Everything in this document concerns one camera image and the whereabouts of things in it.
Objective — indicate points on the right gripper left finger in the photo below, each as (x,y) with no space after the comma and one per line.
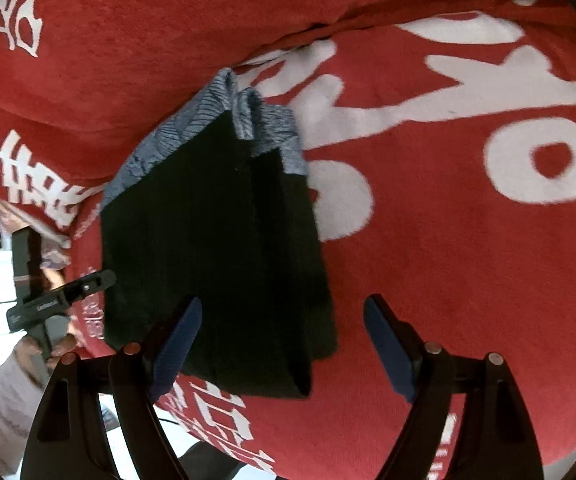
(68,439)

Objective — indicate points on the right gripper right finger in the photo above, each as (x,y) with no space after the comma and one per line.
(496,439)

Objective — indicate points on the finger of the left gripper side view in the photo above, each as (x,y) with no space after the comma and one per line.
(88,285)

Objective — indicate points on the red printed bed blanket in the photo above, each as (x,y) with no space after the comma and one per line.
(441,136)

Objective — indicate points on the pink sleeved left forearm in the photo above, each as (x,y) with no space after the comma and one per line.
(19,400)

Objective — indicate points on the black pants grey waistband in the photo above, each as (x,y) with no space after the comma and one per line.
(214,206)

